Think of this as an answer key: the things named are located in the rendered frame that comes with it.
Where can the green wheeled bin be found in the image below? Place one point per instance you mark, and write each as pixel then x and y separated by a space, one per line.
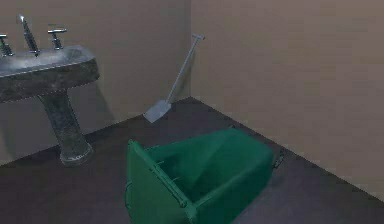
pixel 213 166

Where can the chrome tap spout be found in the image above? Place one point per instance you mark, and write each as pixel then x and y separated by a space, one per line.
pixel 29 36

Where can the dark grey pedestal sink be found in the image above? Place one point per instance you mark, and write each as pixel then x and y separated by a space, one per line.
pixel 50 75

